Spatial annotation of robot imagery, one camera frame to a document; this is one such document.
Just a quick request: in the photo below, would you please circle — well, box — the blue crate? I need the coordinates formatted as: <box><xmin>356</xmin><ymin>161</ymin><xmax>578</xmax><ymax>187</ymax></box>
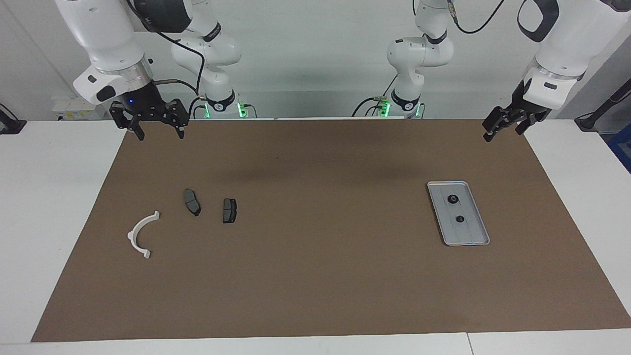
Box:
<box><xmin>607</xmin><ymin>126</ymin><xmax>631</xmax><ymax>174</ymax></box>

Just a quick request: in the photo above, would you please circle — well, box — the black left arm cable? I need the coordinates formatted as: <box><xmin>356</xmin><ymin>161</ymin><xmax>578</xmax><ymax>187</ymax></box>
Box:
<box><xmin>445</xmin><ymin>0</ymin><xmax>507</xmax><ymax>36</ymax></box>

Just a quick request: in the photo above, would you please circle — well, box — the brown table mat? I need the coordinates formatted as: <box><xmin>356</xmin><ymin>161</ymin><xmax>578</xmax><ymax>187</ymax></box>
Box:
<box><xmin>31</xmin><ymin>118</ymin><xmax>631</xmax><ymax>342</ymax></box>

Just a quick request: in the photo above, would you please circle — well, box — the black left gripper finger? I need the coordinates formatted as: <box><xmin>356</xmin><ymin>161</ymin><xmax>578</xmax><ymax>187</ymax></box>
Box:
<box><xmin>482</xmin><ymin>105</ymin><xmax>512</xmax><ymax>144</ymax></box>
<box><xmin>515</xmin><ymin>112</ymin><xmax>539</xmax><ymax>137</ymax></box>

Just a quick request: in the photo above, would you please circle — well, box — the white semicircular plastic bracket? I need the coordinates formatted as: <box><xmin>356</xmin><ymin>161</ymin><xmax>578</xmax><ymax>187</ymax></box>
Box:
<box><xmin>127</xmin><ymin>211</ymin><xmax>161</xmax><ymax>260</ymax></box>

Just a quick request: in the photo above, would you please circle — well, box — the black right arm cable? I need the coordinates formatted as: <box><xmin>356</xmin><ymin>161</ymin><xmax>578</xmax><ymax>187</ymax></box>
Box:
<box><xmin>125</xmin><ymin>0</ymin><xmax>206</xmax><ymax>97</ymax></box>

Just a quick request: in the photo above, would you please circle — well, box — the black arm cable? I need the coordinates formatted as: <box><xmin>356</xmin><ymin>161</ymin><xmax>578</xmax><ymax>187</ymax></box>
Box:
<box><xmin>445</xmin><ymin>0</ymin><xmax>507</xmax><ymax>36</ymax></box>
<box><xmin>125</xmin><ymin>0</ymin><xmax>206</xmax><ymax>97</ymax></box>

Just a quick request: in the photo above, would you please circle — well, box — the black desk clamp mount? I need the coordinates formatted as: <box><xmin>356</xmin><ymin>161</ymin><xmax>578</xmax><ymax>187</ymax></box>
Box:
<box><xmin>0</xmin><ymin>103</ymin><xmax>27</xmax><ymax>135</ymax></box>

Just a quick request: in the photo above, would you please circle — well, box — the silver metal tray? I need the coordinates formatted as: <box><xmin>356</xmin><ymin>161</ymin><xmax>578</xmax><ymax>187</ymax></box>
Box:
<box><xmin>426</xmin><ymin>180</ymin><xmax>491</xmax><ymax>247</ymax></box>

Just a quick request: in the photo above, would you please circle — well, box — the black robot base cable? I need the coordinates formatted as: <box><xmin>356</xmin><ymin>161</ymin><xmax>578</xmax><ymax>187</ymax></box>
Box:
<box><xmin>188</xmin><ymin>95</ymin><xmax>210</xmax><ymax>119</ymax></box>
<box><xmin>351</xmin><ymin>74</ymin><xmax>397</xmax><ymax>118</ymax></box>

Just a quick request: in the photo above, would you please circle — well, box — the long dark grey brake pad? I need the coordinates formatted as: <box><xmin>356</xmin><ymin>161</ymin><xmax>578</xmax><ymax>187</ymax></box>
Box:
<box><xmin>183</xmin><ymin>188</ymin><xmax>202</xmax><ymax>217</ymax></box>

